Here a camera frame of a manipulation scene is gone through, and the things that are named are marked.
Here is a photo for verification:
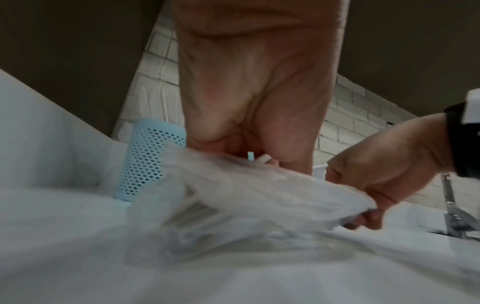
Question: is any black right wrist band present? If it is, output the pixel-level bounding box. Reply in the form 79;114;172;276
443;87;480;179

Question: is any person's right hand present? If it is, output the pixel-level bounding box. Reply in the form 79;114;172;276
324;113;457;231

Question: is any person's left hand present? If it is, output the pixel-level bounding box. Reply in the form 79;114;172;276
170;0;352;176

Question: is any metal sink faucet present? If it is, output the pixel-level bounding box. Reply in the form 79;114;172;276
440;173;480;240

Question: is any clear plastic bag of cutlery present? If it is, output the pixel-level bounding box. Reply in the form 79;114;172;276
125;142;378;265

